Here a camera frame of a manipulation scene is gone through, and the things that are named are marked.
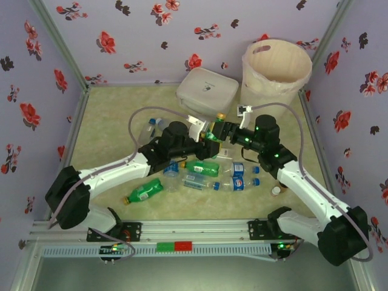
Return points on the green plastic bottle yellow cap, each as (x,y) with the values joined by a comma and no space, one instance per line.
(203,169)
(221,115)
(145,189)

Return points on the white rectangular carton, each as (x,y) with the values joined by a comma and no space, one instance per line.
(225,152)

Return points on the clear Pepsi bottle blue cap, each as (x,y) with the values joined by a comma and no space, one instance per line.
(239,168)
(238,184)

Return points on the clear bottle pale blue label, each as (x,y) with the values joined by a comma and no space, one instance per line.
(195,181)

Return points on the crushed clear bottle blue label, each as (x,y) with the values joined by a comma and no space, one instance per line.
(171,169)

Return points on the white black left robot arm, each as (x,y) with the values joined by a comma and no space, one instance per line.
(115,174)

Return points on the beige plastic waste bin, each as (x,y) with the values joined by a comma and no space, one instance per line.
(263,100)

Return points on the clear plastic bin liner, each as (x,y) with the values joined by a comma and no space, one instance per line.
(257,85)

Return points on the white zip storage case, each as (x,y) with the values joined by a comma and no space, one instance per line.
(206,88)

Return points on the small white cap bottle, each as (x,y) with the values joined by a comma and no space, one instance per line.
(276,191)

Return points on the small circuit board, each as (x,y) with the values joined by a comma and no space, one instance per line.
(283,246)
(113,249)

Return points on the aluminium frame bar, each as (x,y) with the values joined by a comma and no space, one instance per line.
(75,121)
(25,266)
(57,39)
(312,127)
(363,276)
(332,28)

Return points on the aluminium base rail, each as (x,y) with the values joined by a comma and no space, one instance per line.
(194,230)

